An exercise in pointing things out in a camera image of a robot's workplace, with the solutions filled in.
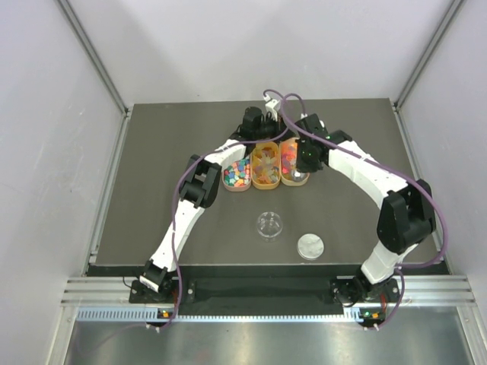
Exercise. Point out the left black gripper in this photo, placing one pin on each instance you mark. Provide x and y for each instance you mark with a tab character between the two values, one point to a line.
275	127

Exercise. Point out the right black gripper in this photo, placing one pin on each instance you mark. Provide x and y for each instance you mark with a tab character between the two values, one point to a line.
300	165

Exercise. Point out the orange tray of star candies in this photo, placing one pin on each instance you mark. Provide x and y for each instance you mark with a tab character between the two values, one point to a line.
288	156

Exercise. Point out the silver metal scoop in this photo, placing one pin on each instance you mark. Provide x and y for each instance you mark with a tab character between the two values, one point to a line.
298	176

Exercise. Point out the yellow tray of popsicle candies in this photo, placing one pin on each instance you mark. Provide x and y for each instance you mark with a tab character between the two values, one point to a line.
265	163

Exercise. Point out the pink tray of block candies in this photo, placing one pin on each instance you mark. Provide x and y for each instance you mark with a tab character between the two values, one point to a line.
237	176

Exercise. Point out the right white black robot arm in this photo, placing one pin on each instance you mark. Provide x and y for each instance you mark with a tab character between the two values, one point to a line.
406	216

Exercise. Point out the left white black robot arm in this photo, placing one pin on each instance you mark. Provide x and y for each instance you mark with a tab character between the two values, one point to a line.
198	187

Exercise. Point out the clear round plastic jar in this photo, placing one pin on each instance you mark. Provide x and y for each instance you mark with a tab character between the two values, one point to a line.
269	226

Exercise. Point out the clear round jar lid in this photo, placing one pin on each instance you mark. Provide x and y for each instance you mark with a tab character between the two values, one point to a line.
310	246

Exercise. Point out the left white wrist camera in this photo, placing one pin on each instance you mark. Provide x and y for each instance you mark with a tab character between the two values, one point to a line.
272	104

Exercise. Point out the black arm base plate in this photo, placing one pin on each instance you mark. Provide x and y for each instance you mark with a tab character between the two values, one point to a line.
313	289

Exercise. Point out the slotted cable duct rail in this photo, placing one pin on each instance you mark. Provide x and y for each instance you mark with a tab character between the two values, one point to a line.
162	314

